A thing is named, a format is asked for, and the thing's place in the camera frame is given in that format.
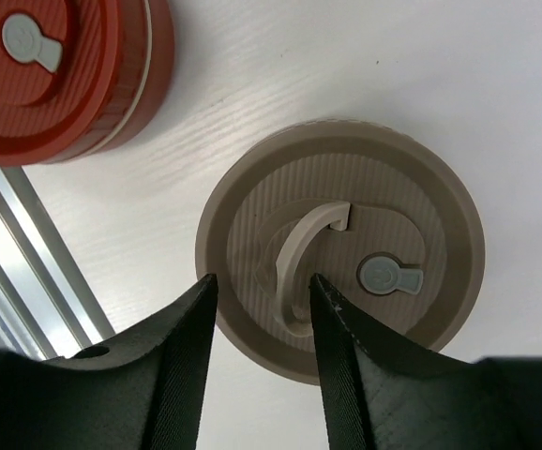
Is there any steel bowl red base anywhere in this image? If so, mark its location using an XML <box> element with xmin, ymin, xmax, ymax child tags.
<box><xmin>81</xmin><ymin>0</ymin><xmax>175</xmax><ymax>156</ymax></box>

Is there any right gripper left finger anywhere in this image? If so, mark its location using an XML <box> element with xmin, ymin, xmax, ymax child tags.
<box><xmin>0</xmin><ymin>275</ymin><xmax>218</xmax><ymax>449</ymax></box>

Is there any taupe round lid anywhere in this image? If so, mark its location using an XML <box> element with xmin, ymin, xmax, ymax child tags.
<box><xmin>195</xmin><ymin>120</ymin><xmax>486</xmax><ymax>384</ymax></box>

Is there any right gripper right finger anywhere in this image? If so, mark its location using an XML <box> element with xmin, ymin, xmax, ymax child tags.
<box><xmin>309</xmin><ymin>275</ymin><xmax>542</xmax><ymax>449</ymax></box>

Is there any aluminium mounting rail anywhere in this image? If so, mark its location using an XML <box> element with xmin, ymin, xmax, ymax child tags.
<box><xmin>0</xmin><ymin>168</ymin><xmax>115</xmax><ymax>359</ymax></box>

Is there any red round lid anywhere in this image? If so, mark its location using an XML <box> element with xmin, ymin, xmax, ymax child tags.
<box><xmin>0</xmin><ymin>0</ymin><xmax>153</xmax><ymax>168</ymax></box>

